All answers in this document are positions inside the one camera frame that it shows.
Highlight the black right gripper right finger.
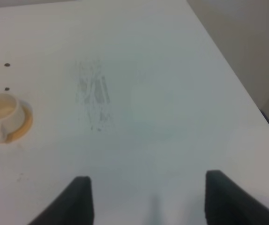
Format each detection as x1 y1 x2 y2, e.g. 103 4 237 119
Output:
204 170 269 225

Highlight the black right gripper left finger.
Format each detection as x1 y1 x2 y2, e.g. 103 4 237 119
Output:
30 176 94 225

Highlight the orange saucer near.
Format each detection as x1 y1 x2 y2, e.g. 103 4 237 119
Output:
5 102 33 143

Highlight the white teacup near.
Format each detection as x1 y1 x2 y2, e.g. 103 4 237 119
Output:
0 92 26 143

